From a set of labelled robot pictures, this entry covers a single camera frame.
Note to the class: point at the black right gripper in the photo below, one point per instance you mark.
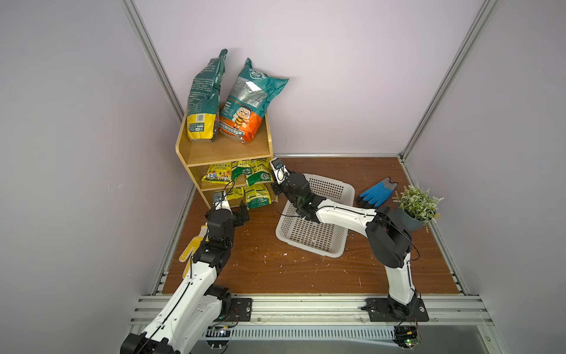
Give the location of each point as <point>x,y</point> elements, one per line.
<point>283,185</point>

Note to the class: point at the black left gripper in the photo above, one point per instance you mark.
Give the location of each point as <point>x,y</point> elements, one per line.
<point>238,220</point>

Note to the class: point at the green orange bee fertilizer bag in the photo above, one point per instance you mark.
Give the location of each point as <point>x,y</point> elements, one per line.
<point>247,103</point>

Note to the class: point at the tall green yellow fertilizer bag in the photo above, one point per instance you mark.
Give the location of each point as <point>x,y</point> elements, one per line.
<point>203,102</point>

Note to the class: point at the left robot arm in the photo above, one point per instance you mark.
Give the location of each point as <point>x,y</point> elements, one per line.
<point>197,302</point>

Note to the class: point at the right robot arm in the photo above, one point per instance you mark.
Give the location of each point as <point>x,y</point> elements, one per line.
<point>390,242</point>

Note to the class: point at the wooden shelf unit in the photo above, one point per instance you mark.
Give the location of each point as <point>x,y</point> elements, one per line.
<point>196,157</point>

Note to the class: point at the yellow packet lower left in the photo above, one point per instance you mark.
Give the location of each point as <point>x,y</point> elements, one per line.
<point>235,193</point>

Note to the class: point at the yellow green packet lower right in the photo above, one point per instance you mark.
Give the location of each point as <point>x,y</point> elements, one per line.
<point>257,196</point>

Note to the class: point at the yellow work glove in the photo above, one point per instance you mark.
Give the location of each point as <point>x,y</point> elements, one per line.
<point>189,252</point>

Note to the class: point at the blue work glove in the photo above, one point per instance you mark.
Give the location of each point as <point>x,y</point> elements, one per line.
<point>376,195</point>

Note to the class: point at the left controller board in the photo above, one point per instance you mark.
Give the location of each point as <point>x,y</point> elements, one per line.
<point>218,337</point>

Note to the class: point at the controller board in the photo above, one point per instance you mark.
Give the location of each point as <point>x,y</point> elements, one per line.
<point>218,337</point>
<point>407,337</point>

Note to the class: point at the potted green plant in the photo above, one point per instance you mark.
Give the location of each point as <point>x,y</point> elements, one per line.
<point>417,207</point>

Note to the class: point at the right controller board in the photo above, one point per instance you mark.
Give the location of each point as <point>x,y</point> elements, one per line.
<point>407,337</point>

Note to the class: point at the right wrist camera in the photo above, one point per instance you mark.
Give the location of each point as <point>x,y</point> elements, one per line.
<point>278,168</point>

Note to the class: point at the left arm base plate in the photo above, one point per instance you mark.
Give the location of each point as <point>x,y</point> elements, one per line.
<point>239,310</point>

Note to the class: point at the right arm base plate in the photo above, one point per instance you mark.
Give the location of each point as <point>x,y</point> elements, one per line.
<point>389,310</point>

